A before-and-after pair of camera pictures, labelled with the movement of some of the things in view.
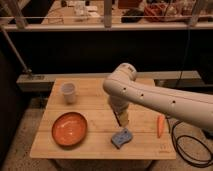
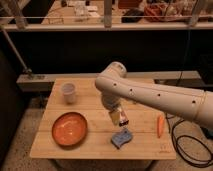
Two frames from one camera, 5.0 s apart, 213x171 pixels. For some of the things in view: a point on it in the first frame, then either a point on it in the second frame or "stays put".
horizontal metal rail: [104, 26] stays put
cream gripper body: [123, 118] to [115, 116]
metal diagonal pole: [26, 69] stays put
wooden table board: [78, 123] stays put
